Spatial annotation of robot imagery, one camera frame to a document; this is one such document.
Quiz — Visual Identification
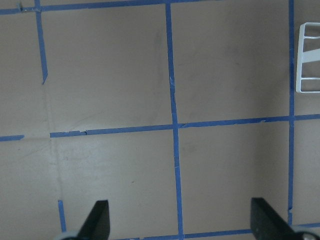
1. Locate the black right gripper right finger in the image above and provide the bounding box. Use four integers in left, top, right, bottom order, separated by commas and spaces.
250, 197, 300, 240

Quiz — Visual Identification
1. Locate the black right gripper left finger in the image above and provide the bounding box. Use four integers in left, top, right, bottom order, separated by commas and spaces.
77, 200, 111, 240

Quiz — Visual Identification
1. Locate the white wire cup rack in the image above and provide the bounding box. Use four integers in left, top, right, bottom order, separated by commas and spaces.
295, 22, 320, 94

